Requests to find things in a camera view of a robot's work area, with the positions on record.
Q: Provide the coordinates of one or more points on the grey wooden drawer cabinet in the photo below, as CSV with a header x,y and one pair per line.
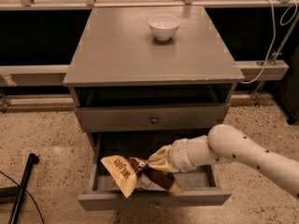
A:
x,y
119,61

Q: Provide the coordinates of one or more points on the round middle drawer knob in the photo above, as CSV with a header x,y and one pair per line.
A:
x,y
157,206

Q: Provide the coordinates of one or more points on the brown chip bag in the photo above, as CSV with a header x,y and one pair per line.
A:
x,y
128,172

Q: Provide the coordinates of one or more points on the metal railing frame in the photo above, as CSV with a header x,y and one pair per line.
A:
x,y
40,37

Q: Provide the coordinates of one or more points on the closed grey top drawer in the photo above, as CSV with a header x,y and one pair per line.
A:
x,y
137,118

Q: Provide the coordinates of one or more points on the black stand leg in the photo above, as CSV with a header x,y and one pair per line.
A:
x,y
16,193

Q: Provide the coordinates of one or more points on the round drawer knob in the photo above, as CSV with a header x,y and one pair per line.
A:
x,y
157,206
154,120

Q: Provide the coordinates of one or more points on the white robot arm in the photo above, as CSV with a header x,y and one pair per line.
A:
x,y
225,143

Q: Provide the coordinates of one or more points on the round top drawer knob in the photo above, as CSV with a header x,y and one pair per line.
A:
x,y
154,120

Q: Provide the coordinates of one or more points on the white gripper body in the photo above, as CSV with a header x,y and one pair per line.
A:
x,y
178,155

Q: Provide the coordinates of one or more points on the white ceramic bowl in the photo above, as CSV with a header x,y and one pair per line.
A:
x,y
164,27

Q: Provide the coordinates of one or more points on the open grey middle drawer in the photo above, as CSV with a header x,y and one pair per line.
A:
x,y
199,187

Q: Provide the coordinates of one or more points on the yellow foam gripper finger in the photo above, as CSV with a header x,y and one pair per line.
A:
x,y
164,167
160,155

